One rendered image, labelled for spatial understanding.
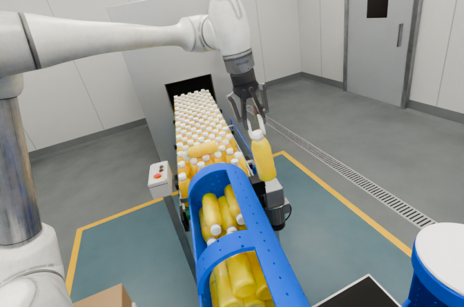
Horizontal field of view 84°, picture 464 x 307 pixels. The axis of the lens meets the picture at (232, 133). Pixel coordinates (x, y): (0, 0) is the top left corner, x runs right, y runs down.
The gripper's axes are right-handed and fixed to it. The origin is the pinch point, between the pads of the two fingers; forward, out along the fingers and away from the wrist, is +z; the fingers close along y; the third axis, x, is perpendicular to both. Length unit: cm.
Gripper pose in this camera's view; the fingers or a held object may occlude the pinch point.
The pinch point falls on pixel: (255, 127)
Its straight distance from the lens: 89.0
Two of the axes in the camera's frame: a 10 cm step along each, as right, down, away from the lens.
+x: -2.3, -4.0, 8.9
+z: 2.6, 8.5, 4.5
